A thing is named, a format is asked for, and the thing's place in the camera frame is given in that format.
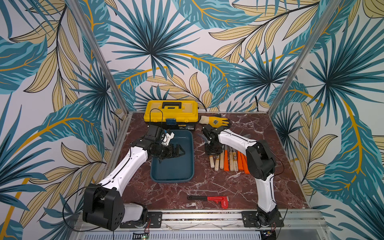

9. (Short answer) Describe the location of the wooden sickle blue sheath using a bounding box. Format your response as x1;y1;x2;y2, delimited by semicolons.
197;131;216;169

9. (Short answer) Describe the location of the teal plastic tray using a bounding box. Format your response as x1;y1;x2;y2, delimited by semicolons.
150;130;195;184

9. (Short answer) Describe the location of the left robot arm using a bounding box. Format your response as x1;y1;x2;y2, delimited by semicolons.
83;125;185;231

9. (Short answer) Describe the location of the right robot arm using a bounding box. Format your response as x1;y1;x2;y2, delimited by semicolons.
202;125;284;227

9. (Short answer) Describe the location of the yellow work glove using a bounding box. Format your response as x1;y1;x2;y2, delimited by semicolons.
199;116;231;128

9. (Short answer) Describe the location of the yellow black toolbox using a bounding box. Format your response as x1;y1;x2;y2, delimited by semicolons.
144;100;199;131

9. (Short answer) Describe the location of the red black pipe wrench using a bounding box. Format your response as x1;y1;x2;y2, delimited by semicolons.
187;195;229;209

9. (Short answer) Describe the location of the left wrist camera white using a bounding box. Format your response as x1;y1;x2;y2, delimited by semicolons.
162;131;175;146

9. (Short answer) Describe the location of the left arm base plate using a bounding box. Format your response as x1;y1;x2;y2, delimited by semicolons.
120;212;163;229

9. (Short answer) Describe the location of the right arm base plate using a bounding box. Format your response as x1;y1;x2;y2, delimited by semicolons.
241;211;284;228

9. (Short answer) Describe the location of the aluminium front rail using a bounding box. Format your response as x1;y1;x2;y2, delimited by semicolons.
70;209;331;232

